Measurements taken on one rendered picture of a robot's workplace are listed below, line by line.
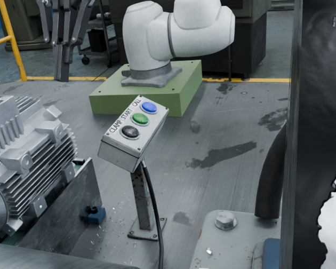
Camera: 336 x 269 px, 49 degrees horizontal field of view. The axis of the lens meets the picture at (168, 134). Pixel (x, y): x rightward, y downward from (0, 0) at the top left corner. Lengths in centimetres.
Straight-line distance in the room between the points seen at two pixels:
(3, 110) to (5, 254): 36
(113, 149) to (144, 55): 73
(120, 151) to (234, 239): 37
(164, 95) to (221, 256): 103
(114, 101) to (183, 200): 57
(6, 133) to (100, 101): 74
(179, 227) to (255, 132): 46
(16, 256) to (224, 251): 16
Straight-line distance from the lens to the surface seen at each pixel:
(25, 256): 33
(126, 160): 63
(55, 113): 74
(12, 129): 68
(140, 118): 67
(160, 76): 135
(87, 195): 86
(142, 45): 131
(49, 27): 81
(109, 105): 136
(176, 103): 126
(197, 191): 92
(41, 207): 69
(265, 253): 26
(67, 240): 81
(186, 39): 127
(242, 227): 29
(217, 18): 127
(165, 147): 111
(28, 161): 64
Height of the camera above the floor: 136
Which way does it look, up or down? 28 degrees down
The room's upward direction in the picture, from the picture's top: 6 degrees counter-clockwise
